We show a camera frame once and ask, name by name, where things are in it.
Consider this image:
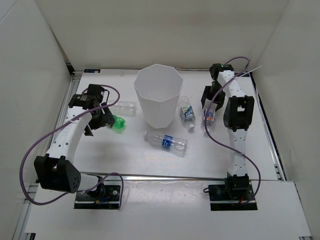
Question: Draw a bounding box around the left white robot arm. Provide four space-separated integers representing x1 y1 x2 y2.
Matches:
34 84 116 200

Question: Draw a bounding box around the clear flattened plastic bottle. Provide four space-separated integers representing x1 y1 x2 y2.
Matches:
109 100 137 117

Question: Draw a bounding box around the clear bottle green blue label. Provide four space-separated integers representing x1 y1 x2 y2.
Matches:
178 96 196 132

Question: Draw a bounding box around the purple cable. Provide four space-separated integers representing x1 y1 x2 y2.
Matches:
203 56 262 206
19 84 125 210

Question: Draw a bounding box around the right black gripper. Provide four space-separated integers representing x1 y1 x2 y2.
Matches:
201 80 226 111

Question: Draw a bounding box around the aluminium frame rail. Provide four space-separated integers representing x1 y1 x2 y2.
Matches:
80 171 224 182

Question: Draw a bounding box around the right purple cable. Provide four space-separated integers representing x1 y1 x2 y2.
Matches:
203 56 262 206

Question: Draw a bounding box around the crushed green plastic bottle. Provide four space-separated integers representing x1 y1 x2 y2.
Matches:
107 115 126 133

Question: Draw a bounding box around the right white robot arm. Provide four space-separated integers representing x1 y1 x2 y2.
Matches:
201 63 255 178

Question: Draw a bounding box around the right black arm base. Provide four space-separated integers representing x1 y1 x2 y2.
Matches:
203 174 258 212

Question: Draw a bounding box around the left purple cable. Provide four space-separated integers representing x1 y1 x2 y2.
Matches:
19 84 125 210

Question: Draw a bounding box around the clear bottle orange blue label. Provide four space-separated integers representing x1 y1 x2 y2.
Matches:
201 108 216 130

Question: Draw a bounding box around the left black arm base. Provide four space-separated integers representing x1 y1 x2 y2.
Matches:
73 174 124 210

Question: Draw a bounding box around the white octagonal plastic bin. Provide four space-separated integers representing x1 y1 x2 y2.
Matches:
133 64 184 129

